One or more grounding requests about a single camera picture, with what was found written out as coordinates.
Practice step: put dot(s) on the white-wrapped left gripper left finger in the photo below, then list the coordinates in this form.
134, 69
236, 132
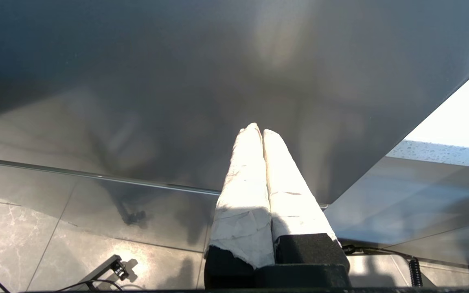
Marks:
244, 195

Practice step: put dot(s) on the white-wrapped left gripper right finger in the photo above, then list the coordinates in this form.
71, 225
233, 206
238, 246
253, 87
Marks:
291, 195

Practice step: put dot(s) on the grey under-counter cabinet front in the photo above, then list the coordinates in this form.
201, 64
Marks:
421, 195

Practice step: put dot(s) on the tall white-sided grey cabinet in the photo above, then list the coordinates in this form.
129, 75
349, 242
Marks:
136, 81

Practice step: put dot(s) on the black metal bracket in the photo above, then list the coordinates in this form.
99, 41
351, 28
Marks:
114, 266

